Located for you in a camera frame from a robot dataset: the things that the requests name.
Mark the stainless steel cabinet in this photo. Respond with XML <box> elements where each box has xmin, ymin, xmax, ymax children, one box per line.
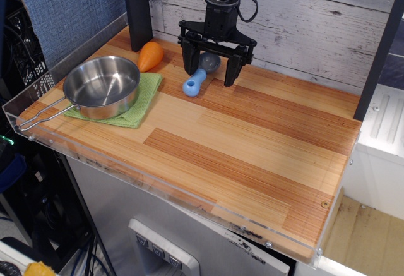
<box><xmin>64</xmin><ymin>155</ymin><xmax>296</xmax><ymax>275</ymax></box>

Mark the orange toy carrot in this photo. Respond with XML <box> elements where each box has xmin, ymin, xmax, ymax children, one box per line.
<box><xmin>137</xmin><ymin>41</ymin><xmax>164</xmax><ymax>73</ymax></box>

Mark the dark left support post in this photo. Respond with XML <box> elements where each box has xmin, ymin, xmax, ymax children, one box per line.
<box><xmin>125</xmin><ymin>0</ymin><xmax>153</xmax><ymax>52</ymax></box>

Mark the clear acrylic table guard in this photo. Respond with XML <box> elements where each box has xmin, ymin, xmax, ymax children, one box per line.
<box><xmin>1</xmin><ymin>13</ymin><xmax>362</xmax><ymax>270</ymax></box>

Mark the dark support post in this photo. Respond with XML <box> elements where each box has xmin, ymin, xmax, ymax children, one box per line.
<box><xmin>353</xmin><ymin>0</ymin><xmax>403</xmax><ymax>121</ymax></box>
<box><xmin>125</xmin><ymin>0</ymin><xmax>153</xmax><ymax>52</ymax></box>

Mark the black braided cable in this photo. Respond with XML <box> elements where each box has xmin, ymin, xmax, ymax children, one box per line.
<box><xmin>236</xmin><ymin>0</ymin><xmax>259</xmax><ymax>23</ymax></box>

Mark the blue handled grey spoon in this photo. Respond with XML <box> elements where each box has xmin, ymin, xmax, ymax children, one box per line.
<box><xmin>182</xmin><ymin>52</ymin><xmax>221</xmax><ymax>97</ymax></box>

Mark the dark right support post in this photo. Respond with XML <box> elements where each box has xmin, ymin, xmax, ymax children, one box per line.
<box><xmin>353</xmin><ymin>0</ymin><xmax>403</xmax><ymax>121</ymax></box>

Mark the stainless steel pot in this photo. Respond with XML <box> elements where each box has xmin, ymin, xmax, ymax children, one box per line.
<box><xmin>18</xmin><ymin>56</ymin><xmax>140</xmax><ymax>131</ymax></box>

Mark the white ribbed box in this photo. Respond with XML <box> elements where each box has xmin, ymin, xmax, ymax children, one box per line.
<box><xmin>342</xmin><ymin>85</ymin><xmax>403</xmax><ymax>219</ymax></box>

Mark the green cloth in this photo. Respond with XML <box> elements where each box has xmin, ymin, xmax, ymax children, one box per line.
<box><xmin>64</xmin><ymin>73</ymin><xmax>163</xmax><ymax>128</ymax></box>

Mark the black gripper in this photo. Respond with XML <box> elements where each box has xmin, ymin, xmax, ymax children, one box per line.
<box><xmin>179</xmin><ymin>3</ymin><xmax>256</xmax><ymax>87</ymax></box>

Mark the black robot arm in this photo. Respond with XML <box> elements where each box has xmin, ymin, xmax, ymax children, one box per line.
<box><xmin>179</xmin><ymin>0</ymin><xmax>257</xmax><ymax>87</ymax></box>

